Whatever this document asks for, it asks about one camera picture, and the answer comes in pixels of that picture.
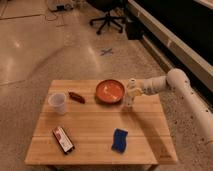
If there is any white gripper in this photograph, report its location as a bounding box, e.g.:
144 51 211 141
128 78 153 97

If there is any clear plastic bottle white label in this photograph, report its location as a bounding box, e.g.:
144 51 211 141
124 78 136 107

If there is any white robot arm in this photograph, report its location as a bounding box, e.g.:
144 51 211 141
125 69 213 143

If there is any orange bowl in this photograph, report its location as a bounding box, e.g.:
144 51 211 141
95 79 125 104

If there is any blue sponge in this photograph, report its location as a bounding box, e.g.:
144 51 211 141
111 129 128 153

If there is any black box under bench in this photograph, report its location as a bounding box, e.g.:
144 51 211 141
125 18 144 40

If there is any dark red snack wrapper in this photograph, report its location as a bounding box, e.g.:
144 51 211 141
68 92 86 104

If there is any long workbench with black top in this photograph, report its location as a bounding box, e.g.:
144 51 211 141
127 0 213 109

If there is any wooden table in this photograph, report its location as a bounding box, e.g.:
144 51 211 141
25 80 178 165

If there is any clear plastic cup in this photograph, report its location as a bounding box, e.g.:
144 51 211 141
48 92 66 115

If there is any black office chair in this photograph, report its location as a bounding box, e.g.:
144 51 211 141
86 0 125 35

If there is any cables and device on floor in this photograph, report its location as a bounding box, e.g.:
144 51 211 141
44 0 84 22

